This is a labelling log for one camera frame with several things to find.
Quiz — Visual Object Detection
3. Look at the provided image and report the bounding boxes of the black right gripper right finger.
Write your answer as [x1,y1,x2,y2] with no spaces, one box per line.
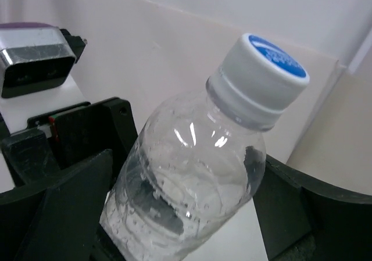
[253,156,371,260]

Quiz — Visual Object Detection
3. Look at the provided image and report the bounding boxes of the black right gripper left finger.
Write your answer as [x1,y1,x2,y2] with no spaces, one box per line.
[1,149,113,260]

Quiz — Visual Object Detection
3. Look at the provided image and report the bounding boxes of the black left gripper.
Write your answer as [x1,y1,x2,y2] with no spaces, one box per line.
[1,97,138,187]

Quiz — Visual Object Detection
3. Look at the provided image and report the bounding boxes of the clear white cap bottle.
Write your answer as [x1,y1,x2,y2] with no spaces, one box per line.
[100,33,310,260]

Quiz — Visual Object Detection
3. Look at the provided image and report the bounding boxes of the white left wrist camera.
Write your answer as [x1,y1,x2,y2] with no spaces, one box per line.
[1,22,87,99]

